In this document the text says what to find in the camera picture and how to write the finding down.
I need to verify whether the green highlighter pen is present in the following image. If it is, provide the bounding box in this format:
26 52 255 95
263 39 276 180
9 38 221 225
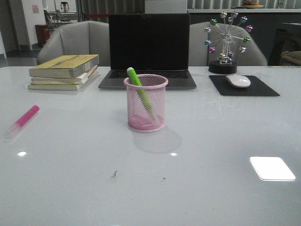
127 67 157 121

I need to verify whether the pink highlighter pen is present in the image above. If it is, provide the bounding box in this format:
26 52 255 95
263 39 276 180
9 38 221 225
4 105 40 139

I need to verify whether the pink mesh pen holder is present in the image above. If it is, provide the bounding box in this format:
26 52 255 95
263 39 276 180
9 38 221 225
124 74 168 132

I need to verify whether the grey open laptop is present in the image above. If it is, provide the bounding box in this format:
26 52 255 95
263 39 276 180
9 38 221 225
98 13 197 90

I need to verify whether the bottom book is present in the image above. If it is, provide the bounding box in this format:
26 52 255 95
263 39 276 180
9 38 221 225
27 75 93 91

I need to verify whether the grey chair right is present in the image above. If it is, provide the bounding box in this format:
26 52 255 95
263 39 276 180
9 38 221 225
189 22 268 66

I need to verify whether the grey chair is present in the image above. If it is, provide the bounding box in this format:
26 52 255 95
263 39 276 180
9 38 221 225
37 21 111 66
189 22 268 66

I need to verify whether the white computer mouse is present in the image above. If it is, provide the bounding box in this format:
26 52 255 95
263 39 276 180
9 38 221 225
225 74 251 88

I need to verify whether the top yellow book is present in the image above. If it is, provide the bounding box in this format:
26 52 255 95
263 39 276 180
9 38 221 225
29 54 100 78

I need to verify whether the grey chair left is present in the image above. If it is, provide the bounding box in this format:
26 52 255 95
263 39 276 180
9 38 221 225
37 21 111 66

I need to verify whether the black mouse pad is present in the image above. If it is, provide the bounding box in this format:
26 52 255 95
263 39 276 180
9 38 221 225
209 75 280 97

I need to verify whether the ferris wheel desk ornament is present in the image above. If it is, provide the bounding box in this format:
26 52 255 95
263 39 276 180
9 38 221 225
204 11 251 74

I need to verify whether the middle book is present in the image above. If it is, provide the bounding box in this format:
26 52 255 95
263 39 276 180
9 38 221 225
31 65 98 85

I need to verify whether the red trash bin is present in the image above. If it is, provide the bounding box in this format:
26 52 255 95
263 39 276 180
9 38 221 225
35 24 50 47

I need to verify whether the fruit bowl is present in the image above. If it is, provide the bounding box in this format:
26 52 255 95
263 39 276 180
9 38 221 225
242 0 263 9

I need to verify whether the beige sofa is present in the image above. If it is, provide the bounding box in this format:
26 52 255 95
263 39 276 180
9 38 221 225
281 51 301 66

